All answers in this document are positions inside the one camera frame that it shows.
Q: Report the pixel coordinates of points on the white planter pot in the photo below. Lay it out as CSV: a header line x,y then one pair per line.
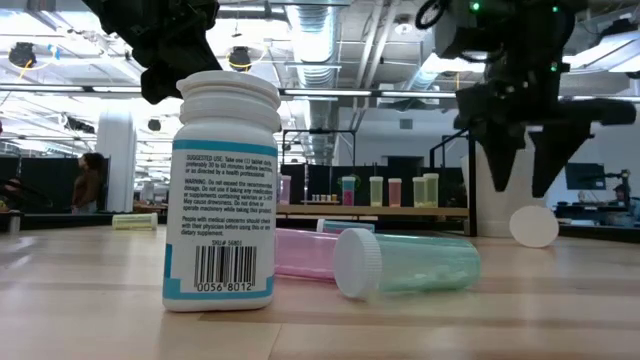
x,y
492,215

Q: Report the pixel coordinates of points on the person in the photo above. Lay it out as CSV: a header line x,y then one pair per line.
x,y
89,185
625,200

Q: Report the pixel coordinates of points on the orange-red pill vial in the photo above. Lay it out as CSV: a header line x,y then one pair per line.
x,y
395,194

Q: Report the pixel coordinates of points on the small clear vial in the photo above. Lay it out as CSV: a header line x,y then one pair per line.
x,y
376,192
418,195

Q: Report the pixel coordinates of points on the teal vial with red pills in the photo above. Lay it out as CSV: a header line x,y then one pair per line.
x,y
348,192
350,227

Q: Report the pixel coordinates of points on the dark desk monitor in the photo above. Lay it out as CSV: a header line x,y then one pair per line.
x,y
585,176

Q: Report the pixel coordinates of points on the large white labelled bottle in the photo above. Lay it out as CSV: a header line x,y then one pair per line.
x,y
220,200

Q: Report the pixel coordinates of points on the black background metal frame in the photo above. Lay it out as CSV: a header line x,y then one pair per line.
x,y
320,131

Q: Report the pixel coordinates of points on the row of colourful vials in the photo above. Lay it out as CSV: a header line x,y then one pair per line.
x,y
320,180

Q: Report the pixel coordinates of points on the pale pink pill vial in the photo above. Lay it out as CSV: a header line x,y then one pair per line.
x,y
305,252

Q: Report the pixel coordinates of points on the black partition wall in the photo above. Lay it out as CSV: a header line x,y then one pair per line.
x,y
45,175

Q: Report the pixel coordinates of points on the silver ventilation duct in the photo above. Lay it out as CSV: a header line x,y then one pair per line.
x,y
315,45
425,77

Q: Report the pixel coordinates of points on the green pill vial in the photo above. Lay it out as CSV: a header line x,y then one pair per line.
x,y
425,262

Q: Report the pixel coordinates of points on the white pillar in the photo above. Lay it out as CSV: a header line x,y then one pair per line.
x,y
117,165

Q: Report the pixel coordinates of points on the yellow pill vial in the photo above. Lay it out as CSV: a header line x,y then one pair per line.
x,y
433,190
135,221

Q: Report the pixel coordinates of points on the large orange pill bottle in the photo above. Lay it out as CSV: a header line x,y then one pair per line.
x,y
534,226

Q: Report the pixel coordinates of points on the black aluminium table frame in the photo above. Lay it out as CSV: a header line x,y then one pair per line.
x,y
60,222

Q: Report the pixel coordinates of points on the black overhead camera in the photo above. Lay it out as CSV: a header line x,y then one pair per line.
x,y
240,57

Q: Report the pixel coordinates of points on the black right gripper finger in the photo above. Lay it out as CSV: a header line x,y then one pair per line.
x,y
552,155
500,150

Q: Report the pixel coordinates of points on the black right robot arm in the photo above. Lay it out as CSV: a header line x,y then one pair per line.
x,y
530,40

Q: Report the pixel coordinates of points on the dark office desk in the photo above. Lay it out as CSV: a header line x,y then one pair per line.
x,y
590,212

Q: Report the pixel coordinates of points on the black ceiling device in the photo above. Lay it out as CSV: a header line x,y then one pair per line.
x,y
22,54

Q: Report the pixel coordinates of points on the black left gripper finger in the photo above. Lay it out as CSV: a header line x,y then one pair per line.
x,y
170,77

